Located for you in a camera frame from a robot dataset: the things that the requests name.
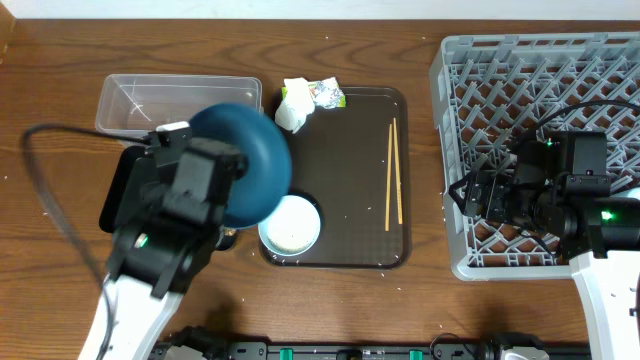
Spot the wooden chopstick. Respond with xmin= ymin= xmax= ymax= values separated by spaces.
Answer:
xmin=384 ymin=124 xmax=393 ymax=232
xmin=392 ymin=117 xmax=403 ymax=225

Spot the dark blue plate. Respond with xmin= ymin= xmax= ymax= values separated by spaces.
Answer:
xmin=189 ymin=103 xmax=292 ymax=229

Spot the small blue cup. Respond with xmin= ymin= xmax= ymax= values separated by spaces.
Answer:
xmin=624 ymin=187 xmax=640 ymax=200

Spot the foil snack wrapper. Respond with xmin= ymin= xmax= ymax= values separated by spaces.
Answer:
xmin=306 ymin=77 xmax=346 ymax=109

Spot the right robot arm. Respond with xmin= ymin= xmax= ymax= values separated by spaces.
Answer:
xmin=448 ymin=131 xmax=639 ymax=359

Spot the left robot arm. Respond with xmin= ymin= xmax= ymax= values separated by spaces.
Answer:
xmin=80 ymin=138 xmax=247 ymax=359

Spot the grey dishwasher rack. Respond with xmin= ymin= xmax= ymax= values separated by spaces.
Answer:
xmin=429 ymin=32 xmax=639 ymax=281

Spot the dark brown serving tray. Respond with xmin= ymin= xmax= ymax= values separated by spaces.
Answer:
xmin=260 ymin=87 xmax=411 ymax=270

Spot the light blue rice bowl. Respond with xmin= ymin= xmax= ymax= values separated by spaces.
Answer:
xmin=258 ymin=195 xmax=321 ymax=257

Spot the crumpled white napkin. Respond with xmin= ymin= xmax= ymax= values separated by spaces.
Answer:
xmin=275 ymin=78 xmax=315 ymax=133

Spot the black plastic tray bin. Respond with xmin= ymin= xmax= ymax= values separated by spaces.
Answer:
xmin=99 ymin=146 xmax=149 ymax=233

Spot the clear plastic bin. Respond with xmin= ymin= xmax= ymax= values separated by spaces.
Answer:
xmin=95 ymin=74 xmax=263 ymax=137

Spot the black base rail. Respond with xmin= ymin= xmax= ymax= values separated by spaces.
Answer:
xmin=148 ymin=327 xmax=592 ymax=360

